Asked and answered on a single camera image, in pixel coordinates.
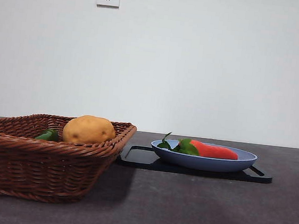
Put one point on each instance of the blue round plate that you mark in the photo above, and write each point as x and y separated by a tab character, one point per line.
203	163

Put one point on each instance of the orange carrot with green leaves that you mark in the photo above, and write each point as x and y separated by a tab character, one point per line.
215	151

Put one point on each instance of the black rectangular tray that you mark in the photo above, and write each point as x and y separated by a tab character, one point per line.
139	162

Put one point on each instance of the yellow-brown potato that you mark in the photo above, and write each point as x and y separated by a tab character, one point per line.
88	131

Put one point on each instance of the green pepper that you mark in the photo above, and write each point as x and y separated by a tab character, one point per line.
47	135

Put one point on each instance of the brown wicker basket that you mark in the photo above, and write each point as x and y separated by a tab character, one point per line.
39	170

